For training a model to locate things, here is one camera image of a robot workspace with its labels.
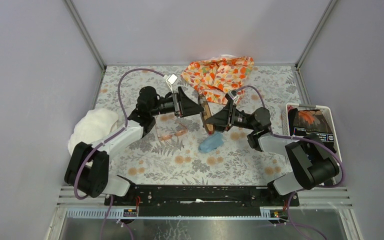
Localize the clear pink sunglasses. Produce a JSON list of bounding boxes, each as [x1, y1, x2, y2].
[[155, 118, 189, 142]]

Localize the dark clothing in basket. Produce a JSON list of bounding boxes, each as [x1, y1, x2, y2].
[[287, 106, 337, 154]]

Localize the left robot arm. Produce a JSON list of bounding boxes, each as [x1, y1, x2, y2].
[[64, 86, 204, 206]]

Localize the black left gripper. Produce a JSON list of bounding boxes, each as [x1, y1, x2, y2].
[[149, 86, 204, 118]]

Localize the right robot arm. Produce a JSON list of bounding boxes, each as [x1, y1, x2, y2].
[[205, 102, 340, 206]]

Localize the orange floral fabric pouch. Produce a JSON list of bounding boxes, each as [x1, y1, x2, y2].
[[180, 55, 255, 105]]

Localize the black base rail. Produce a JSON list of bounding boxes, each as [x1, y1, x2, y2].
[[104, 185, 300, 217]]

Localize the white perforated plastic basket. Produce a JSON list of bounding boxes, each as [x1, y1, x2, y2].
[[282, 103, 341, 190]]

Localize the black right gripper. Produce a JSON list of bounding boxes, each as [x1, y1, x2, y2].
[[202, 99, 257, 133]]

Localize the light blue cleaning cloth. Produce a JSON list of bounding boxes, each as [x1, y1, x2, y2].
[[198, 132, 224, 153]]

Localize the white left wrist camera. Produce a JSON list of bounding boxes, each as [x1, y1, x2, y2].
[[163, 73, 178, 92]]

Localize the white towel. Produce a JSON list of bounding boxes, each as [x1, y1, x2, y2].
[[67, 108, 119, 156]]

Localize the plaid glasses case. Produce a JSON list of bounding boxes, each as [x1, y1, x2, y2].
[[198, 94, 215, 135]]

